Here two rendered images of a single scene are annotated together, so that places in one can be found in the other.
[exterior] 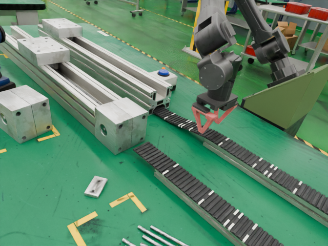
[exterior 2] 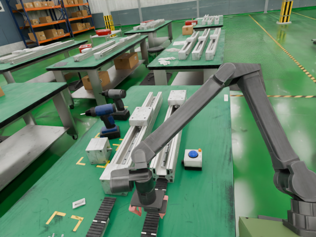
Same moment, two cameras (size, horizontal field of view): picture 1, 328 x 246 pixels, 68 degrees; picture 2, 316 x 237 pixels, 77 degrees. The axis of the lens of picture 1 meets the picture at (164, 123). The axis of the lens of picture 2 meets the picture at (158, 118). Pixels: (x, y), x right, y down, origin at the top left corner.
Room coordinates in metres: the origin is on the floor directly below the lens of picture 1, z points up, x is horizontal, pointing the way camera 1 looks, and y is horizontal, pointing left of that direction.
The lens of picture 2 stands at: (0.45, -0.54, 1.47)
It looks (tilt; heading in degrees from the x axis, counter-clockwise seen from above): 31 degrees down; 65
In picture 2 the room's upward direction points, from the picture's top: 8 degrees counter-clockwise
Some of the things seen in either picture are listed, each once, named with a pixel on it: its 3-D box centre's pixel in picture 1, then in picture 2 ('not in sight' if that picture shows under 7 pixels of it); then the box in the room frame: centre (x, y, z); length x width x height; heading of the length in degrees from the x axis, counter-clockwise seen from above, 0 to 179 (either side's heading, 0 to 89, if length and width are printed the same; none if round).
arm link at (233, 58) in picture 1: (225, 67); (142, 180); (0.56, -0.12, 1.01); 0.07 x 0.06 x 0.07; 153
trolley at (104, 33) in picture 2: not in sight; (110, 46); (1.97, 5.33, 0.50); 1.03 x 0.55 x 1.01; 50
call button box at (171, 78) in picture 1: (160, 81); (191, 159); (0.86, 0.04, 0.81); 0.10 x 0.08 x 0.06; 140
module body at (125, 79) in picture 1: (92, 59); (173, 124); (0.95, 0.33, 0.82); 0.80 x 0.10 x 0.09; 50
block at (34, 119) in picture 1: (27, 111); (101, 150); (0.51, 0.35, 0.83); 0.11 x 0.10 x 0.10; 149
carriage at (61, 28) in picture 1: (62, 30); (177, 98); (1.11, 0.52, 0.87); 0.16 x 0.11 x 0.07; 50
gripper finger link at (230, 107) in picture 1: (218, 110); (157, 208); (0.59, -0.14, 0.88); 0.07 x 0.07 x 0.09; 51
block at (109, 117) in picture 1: (124, 123); (119, 179); (0.53, 0.10, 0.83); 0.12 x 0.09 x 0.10; 140
